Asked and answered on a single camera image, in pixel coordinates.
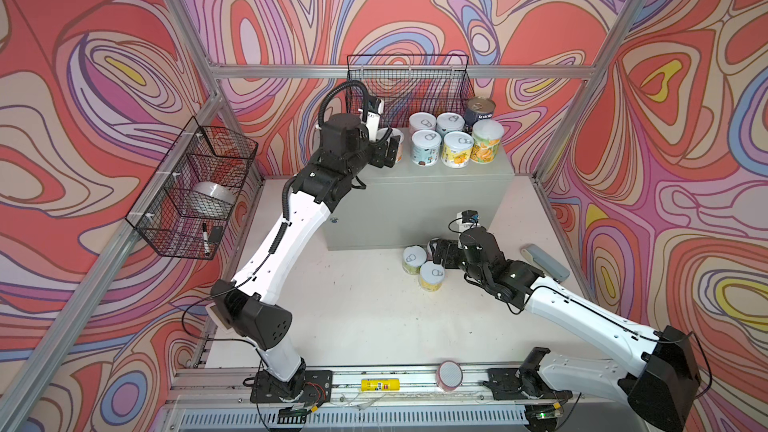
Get white can pink label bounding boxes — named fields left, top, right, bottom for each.
left=408, top=112, right=437, bottom=135

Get white can teal label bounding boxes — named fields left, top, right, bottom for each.
left=411, top=130, right=442, bottom=167

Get white can yellow orange label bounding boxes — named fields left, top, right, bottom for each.
left=441, top=131, right=474, bottom=169

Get light blue spotted can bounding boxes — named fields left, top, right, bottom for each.
left=435, top=112, right=465, bottom=137

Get yellow peach can plastic lid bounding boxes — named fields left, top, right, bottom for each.
left=470, top=119, right=504, bottom=164

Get dark blue tomato can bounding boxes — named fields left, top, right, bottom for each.
left=464, top=97, right=496, bottom=129

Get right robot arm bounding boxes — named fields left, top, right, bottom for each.
left=427, top=224, right=702, bottom=431

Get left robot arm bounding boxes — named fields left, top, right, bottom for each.
left=207, top=112, right=399, bottom=383

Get white can green label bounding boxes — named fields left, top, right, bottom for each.
left=402, top=245, right=428, bottom=275

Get grey green stapler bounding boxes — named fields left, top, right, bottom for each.
left=520, top=244, right=571, bottom=283

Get grey metal cabinet box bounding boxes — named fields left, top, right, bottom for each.
left=321, top=143, right=514, bottom=250

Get pink tape roll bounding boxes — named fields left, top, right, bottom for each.
left=436, top=360, right=463, bottom=392

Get silver tape roll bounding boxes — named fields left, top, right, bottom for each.
left=189, top=181, right=236, bottom=220

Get black marker pen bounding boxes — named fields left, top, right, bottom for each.
left=201, top=223, right=211, bottom=257

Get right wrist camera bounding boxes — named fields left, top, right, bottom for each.
left=459, top=210, right=479, bottom=228

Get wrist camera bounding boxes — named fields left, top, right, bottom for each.
left=459, top=210, right=479, bottom=228
left=360, top=95, right=383, bottom=142

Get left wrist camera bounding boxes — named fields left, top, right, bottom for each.
left=360, top=95, right=383, bottom=142

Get back black wire basket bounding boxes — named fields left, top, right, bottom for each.
left=346, top=52, right=474, bottom=128

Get black wire basket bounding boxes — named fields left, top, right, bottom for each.
left=346, top=52, right=474, bottom=128
left=126, top=118, right=258, bottom=260

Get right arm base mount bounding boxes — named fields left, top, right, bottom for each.
left=482, top=368, right=573, bottom=402

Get left black wire basket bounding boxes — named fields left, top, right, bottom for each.
left=126, top=118, right=258, bottom=260

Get aluminium front rail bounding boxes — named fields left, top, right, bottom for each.
left=161, top=363, right=639, bottom=431

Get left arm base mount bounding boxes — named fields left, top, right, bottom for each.
left=250, top=369, right=333, bottom=405

